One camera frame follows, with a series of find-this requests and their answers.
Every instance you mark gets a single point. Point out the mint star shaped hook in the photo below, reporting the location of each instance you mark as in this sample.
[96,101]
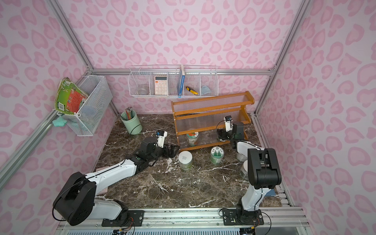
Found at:
[59,122]

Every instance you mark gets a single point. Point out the white orange calculator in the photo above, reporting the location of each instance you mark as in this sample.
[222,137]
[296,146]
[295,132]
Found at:
[160,85]

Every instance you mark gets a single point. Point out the white label jar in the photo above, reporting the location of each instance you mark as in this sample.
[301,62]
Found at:
[244,170]
[241,157]

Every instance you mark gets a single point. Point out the tomato label jar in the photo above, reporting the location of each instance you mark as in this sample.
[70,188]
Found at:
[192,138]

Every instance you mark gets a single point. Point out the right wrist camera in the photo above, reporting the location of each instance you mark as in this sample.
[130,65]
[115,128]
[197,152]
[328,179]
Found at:
[228,123]

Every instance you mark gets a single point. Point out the green label jar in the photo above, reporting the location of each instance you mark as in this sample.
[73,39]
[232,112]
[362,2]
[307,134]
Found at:
[217,155]
[185,159]

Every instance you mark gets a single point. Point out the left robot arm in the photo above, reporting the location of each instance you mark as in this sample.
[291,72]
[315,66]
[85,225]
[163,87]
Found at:
[77,201]

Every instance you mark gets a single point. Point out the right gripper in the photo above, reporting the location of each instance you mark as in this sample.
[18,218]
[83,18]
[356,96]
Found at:
[224,135]

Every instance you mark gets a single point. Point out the mint green pencil cup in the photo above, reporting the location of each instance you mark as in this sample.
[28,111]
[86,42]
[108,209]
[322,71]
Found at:
[133,126]

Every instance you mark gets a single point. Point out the green red snack packet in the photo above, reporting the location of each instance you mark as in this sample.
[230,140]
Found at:
[69,98]

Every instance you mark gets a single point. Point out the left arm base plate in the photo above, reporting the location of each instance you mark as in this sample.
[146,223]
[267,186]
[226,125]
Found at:
[125,219]

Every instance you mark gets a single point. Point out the clear tape roll in basket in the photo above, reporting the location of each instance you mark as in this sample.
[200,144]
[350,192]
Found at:
[143,91]

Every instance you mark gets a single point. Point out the yellow black utility knife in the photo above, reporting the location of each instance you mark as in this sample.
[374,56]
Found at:
[191,90]

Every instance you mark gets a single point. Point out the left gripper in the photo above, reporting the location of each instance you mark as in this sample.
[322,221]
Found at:
[167,150]

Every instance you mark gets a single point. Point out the blue book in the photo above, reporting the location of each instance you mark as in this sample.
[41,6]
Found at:
[181,80]

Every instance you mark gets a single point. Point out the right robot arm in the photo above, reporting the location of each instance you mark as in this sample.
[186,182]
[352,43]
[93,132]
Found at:
[263,170]

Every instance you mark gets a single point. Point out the white mesh side basket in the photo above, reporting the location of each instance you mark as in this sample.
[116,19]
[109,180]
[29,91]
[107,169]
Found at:
[86,121]

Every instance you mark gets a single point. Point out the coloured pencils in cup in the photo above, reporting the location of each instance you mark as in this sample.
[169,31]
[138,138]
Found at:
[128,112]

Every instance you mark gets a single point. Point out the orange wooden three-tier shelf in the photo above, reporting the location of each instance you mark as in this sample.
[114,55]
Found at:
[205,115]

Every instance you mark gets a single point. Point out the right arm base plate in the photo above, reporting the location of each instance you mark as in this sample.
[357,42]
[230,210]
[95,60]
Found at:
[241,217]

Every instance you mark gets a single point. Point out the white wire wall basket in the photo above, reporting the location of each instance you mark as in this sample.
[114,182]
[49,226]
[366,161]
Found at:
[196,77]

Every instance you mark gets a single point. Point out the blue grey pad on table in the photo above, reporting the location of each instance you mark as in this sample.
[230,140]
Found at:
[271,193]

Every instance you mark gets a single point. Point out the light blue cup in basket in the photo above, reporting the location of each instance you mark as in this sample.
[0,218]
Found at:
[205,90]

